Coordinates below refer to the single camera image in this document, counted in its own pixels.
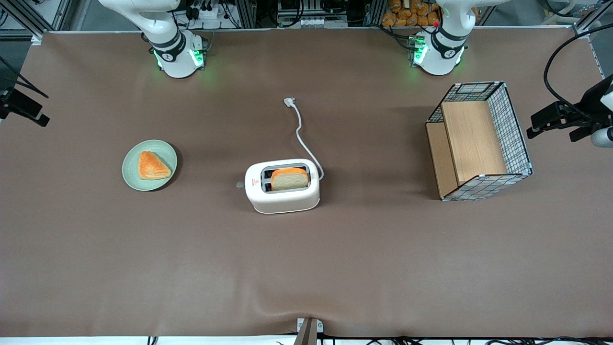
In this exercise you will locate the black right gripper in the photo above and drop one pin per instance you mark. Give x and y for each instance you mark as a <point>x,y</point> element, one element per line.
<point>14,102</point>

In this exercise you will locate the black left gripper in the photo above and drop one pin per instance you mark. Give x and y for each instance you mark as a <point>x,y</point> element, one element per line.
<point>588,104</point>

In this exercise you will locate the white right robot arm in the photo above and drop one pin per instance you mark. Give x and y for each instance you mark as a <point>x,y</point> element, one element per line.
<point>175,52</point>

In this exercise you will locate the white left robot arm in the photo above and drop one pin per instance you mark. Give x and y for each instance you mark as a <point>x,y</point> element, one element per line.
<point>443,52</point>

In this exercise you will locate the white two-slot toaster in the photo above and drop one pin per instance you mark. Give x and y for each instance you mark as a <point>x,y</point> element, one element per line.
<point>282,201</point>

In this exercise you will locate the wooden shelf insert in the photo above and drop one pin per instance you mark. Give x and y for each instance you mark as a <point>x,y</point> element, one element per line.
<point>471,139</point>

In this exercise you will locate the pale green plate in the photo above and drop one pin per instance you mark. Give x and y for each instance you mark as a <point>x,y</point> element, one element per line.
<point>131,172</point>

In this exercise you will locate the orange triangular pastry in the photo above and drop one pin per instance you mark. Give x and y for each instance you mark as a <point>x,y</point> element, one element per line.
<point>152,166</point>

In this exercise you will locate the bag of orange buns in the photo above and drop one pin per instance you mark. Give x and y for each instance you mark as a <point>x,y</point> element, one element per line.
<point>407,14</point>

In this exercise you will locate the white power strip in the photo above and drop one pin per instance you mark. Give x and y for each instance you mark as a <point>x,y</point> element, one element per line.
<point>311,22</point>

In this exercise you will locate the bread slice with orange crust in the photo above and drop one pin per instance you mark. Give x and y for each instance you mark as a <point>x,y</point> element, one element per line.
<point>289,181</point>

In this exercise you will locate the brown table mat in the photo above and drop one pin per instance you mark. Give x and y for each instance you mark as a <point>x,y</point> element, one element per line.
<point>306,268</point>

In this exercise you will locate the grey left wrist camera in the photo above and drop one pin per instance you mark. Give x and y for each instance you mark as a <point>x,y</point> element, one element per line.
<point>602,138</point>

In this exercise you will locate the aluminium frame post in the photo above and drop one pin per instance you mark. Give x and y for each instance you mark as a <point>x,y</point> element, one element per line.
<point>33,19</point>
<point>591,17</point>

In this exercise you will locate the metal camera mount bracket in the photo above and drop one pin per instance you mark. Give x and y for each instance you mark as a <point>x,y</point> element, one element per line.
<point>309,331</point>

